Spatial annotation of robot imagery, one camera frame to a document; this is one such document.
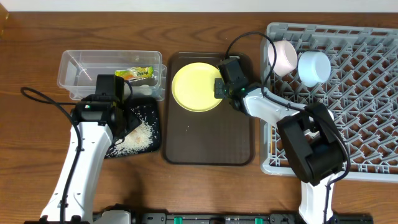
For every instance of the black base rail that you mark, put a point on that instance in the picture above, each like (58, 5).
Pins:
(217, 218)

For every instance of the white tissue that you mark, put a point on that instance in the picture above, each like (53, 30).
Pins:
(137, 91)

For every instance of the light blue bowl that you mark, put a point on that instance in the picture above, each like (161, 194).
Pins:
(313, 68)

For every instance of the pink bowl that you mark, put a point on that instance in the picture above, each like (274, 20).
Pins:
(286, 60)

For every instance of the yellow plate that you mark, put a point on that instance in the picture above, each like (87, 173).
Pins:
(193, 87)

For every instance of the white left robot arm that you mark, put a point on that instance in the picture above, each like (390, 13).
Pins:
(73, 198)

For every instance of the grey dishwasher rack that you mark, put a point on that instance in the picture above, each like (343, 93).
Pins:
(361, 91)

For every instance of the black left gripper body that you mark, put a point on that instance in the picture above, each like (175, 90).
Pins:
(123, 123)

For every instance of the clear plastic bin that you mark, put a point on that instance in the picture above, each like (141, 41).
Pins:
(79, 69)

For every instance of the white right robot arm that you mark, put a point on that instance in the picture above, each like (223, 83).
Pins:
(311, 141)

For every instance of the dark brown serving tray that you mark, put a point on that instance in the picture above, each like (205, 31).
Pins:
(218, 137)

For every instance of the green snack wrapper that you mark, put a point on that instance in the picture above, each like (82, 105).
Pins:
(135, 73)

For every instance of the black waste tray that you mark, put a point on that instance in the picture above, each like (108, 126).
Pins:
(110, 113)

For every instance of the rice pile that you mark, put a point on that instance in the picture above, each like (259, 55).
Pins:
(145, 138)

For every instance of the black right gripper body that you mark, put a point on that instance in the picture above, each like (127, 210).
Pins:
(219, 88)

